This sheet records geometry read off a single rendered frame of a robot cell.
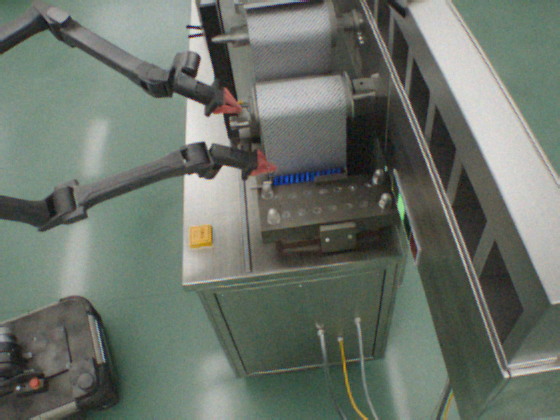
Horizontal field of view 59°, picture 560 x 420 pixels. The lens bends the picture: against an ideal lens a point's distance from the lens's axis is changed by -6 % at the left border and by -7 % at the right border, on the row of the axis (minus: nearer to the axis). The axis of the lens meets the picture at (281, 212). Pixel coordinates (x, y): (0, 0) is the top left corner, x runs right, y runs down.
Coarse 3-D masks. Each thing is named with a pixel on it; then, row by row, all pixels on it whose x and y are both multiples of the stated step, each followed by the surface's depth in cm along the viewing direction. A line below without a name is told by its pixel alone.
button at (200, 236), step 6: (192, 228) 162; (198, 228) 162; (204, 228) 162; (210, 228) 162; (192, 234) 161; (198, 234) 160; (204, 234) 160; (210, 234) 160; (192, 240) 159; (198, 240) 159; (204, 240) 159; (210, 240) 159; (192, 246) 159; (198, 246) 160; (204, 246) 160
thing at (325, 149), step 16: (336, 128) 145; (272, 144) 148; (288, 144) 148; (304, 144) 149; (320, 144) 150; (336, 144) 150; (272, 160) 153; (288, 160) 153; (304, 160) 154; (320, 160) 155; (336, 160) 155
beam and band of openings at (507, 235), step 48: (384, 0) 125; (432, 0) 100; (384, 48) 124; (432, 48) 90; (432, 96) 93; (480, 96) 81; (432, 144) 101; (480, 144) 74; (528, 144) 73; (480, 192) 76; (528, 192) 68; (480, 240) 79; (528, 240) 63; (480, 288) 82; (528, 288) 63; (528, 336) 66
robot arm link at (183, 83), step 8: (176, 72) 137; (184, 72) 138; (192, 72) 138; (176, 80) 135; (184, 80) 134; (192, 80) 136; (176, 88) 135; (184, 88) 135; (192, 88) 136; (184, 96) 137
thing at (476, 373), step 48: (336, 0) 184; (480, 48) 123; (384, 96) 131; (384, 144) 140; (432, 192) 100; (432, 240) 105; (432, 288) 109; (480, 336) 82; (480, 384) 84; (528, 384) 78
